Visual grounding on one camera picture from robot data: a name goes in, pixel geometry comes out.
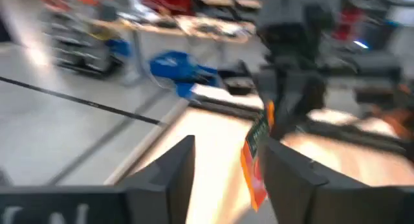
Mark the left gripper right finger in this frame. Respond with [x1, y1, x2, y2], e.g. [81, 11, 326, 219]
[261, 138, 329, 224]

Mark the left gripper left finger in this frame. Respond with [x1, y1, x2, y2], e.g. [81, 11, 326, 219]
[125, 135, 196, 224]

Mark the orange peach tea bag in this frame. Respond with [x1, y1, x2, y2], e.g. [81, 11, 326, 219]
[239, 100, 276, 212]

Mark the blue storage bin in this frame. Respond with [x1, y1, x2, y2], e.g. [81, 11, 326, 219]
[149, 50, 221, 99]
[105, 38, 132, 58]

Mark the black orange bar clamp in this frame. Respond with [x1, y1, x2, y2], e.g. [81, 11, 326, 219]
[370, 84, 414, 138]

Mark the grey metal desk leg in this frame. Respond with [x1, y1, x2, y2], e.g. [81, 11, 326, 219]
[126, 0, 146, 87]

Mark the black wheeled cart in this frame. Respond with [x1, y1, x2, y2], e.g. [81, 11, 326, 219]
[41, 10, 127, 80]

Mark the wooden workbench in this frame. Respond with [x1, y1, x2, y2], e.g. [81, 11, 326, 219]
[87, 15, 259, 45]

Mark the red tool cabinet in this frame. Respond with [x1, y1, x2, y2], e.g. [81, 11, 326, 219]
[142, 0, 192, 15]

